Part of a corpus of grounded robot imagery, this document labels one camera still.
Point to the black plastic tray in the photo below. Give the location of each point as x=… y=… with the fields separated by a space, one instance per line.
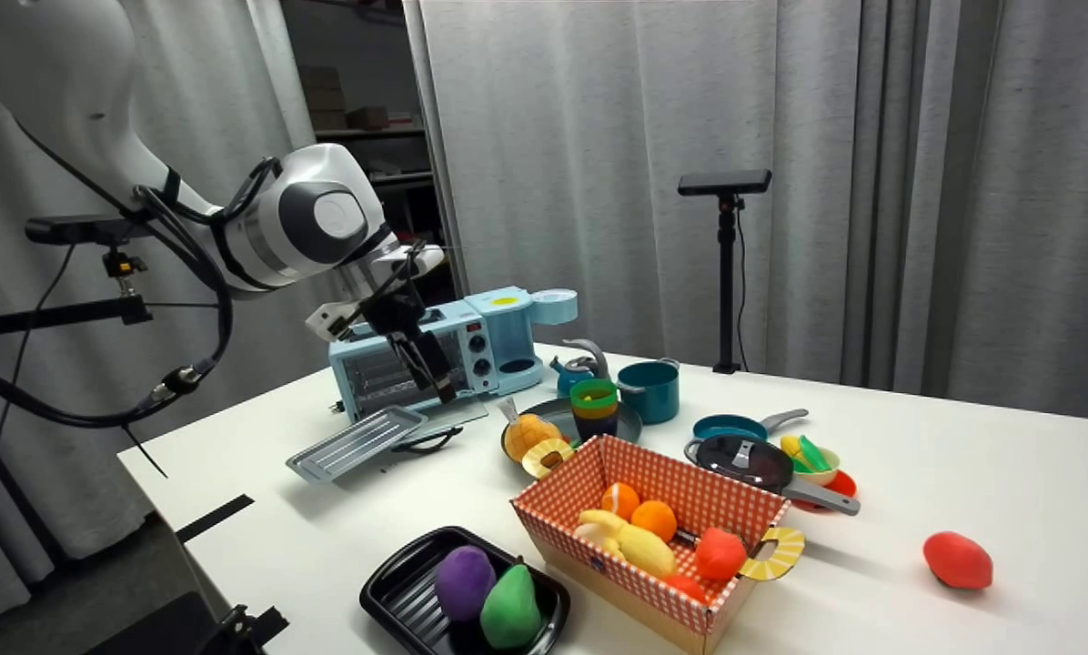
x=406 y=607

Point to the green yellow toy vegetable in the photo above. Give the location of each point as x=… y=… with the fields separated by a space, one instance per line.
x=806 y=453

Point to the orange toy half fruit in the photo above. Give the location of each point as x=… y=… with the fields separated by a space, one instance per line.
x=535 y=447

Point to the teal toy cup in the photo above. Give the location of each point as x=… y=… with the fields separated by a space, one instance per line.
x=651 y=391

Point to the black camera stand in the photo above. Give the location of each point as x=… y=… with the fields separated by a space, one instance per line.
x=729 y=191

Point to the red toy plate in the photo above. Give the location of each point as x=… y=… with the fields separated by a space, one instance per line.
x=837 y=491

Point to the light blue toy oven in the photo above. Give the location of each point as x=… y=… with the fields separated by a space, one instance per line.
x=488 y=341

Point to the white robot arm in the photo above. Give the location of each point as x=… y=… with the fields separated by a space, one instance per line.
x=184 y=123

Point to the yellow pineapple slice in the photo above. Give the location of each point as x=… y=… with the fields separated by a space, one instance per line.
x=777 y=557

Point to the black tripod left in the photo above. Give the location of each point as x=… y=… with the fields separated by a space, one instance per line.
x=73 y=274

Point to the yellow toy banana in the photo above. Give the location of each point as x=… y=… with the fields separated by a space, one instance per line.
x=626 y=545

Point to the red toy fruit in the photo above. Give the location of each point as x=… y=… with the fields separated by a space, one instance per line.
x=957 y=561

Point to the green toy avocado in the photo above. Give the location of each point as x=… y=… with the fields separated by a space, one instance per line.
x=510 y=612

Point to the red checkered cardboard box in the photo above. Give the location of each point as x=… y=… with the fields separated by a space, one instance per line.
x=669 y=545

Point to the blue toy pan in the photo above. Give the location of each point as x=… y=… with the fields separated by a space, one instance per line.
x=767 y=428

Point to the grey toy faucet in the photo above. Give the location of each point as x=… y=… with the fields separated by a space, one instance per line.
x=589 y=363

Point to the grey oven rack tray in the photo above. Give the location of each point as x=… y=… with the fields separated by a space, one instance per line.
x=357 y=447

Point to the green orange toy cup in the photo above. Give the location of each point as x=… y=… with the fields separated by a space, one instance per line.
x=595 y=405

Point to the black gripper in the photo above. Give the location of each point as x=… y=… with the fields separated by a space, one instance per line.
x=402 y=319

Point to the red toy tomato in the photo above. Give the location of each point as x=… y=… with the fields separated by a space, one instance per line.
x=717 y=555

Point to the purple toy eggplant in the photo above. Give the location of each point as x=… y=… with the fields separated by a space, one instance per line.
x=465 y=581

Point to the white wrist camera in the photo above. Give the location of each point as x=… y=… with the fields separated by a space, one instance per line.
x=333 y=319

